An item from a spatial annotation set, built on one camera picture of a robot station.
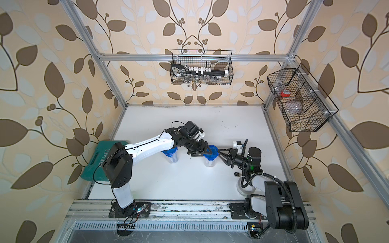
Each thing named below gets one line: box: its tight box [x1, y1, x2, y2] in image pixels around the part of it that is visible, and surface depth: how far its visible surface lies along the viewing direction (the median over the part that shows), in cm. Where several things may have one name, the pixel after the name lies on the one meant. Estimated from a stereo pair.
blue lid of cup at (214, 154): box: [202, 144, 220, 161], surface depth 80 cm
